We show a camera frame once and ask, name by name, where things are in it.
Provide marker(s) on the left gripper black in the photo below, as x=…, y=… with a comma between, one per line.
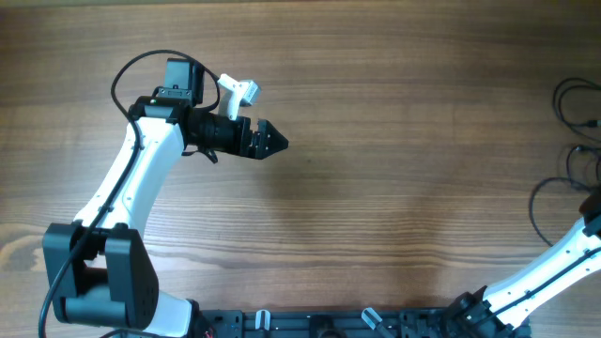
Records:
x=254, y=139

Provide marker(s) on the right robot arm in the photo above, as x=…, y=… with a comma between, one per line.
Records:
x=585, y=233

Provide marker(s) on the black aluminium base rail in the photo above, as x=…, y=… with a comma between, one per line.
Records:
x=418, y=323

